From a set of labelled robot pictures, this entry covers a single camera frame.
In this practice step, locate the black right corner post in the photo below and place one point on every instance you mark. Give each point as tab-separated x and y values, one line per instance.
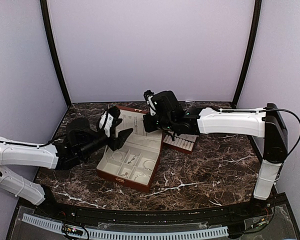
248	53

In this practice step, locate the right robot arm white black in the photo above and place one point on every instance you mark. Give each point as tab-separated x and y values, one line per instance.
167	114

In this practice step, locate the brown jewelry tray cream lining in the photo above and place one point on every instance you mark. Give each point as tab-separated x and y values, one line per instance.
183	143

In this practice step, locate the white slotted cable duct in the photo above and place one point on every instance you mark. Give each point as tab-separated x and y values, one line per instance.
98	234

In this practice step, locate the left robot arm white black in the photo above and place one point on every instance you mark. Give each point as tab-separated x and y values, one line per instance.
79	142

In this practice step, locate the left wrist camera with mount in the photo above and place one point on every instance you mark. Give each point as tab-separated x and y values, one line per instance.
109	120

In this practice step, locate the brown jewelry box cream lining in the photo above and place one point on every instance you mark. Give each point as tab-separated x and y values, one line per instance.
140	153

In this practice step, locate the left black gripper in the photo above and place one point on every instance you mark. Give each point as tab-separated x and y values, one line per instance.
118	142

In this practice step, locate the black left corner post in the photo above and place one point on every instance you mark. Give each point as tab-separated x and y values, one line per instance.
53	52

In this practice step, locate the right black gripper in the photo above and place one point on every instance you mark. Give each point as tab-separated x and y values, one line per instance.
149	126

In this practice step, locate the black corner post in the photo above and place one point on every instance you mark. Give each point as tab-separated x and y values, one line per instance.
248	53
53	52

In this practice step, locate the black front table rail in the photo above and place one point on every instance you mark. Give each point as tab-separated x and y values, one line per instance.
236	215

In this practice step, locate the small circuit board with leds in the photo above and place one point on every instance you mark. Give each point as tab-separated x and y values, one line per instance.
71	230

